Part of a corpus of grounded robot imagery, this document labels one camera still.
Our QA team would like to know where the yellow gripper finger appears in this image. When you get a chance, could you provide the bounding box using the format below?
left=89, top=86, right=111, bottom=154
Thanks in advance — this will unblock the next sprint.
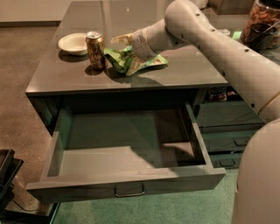
left=110, top=33, right=134, bottom=46

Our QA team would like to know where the green rice chip bag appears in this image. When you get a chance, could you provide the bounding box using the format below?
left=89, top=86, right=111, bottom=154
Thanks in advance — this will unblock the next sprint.
left=104, top=45, right=168, bottom=76

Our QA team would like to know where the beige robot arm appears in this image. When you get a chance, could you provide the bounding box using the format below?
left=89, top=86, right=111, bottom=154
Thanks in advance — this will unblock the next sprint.
left=111, top=0, right=280, bottom=224

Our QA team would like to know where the snack bag in shelf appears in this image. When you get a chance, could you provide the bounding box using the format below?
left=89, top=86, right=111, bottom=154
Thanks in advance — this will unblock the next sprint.
left=208, top=87, right=227, bottom=102

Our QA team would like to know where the open grey top drawer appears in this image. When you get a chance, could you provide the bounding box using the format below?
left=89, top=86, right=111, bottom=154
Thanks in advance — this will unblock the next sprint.
left=26, top=103, right=226, bottom=203

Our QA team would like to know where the right upper closed drawer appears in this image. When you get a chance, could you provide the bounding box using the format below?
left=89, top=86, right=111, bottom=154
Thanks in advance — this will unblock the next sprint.
left=196, top=101, right=263, bottom=127

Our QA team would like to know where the closed drawer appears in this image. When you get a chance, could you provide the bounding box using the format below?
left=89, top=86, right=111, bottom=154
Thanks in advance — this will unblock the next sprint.
left=202, top=130, right=256, bottom=152
left=196, top=101, right=263, bottom=127
left=210, top=153, right=242, bottom=169

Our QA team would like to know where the right middle closed drawer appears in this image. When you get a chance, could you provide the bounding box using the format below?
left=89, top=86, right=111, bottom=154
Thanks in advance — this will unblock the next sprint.
left=202, top=130, right=256, bottom=152

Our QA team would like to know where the right bottom closed drawer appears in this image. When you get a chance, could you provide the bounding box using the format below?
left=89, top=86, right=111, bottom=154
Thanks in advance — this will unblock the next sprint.
left=210, top=153, right=242, bottom=169

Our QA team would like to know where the gold soda can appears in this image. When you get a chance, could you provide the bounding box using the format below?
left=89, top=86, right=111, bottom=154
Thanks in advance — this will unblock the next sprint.
left=86, top=31, right=107, bottom=70

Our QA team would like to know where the white bowl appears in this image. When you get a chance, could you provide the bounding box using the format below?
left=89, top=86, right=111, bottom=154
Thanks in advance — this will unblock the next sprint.
left=58, top=33, right=88, bottom=56

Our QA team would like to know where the grey cabinet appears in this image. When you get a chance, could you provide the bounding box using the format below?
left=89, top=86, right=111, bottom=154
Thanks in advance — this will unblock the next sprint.
left=24, top=0, right=280, bottom=138

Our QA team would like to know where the dark box at back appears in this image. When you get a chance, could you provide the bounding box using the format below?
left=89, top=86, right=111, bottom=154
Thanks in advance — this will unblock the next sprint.
left=208, top=0, right=255, bottom=15

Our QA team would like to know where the black cup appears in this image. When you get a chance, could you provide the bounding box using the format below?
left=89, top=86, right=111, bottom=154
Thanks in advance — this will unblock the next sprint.
left=245, top=23, right=277, bottom=52

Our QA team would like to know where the glass jar of snacks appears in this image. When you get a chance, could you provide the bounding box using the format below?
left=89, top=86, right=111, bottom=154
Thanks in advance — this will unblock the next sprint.
left=241, top=0, right=280, bottom=49

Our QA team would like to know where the black object at left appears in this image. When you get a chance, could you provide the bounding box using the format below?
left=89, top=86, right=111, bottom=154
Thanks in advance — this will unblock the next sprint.
left=0, top=149, right=24, bottom=214

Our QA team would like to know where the metal drawer handle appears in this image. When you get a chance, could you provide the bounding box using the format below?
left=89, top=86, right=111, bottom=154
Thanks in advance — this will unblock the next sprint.
left=114, top=184, right=145, bottom=198

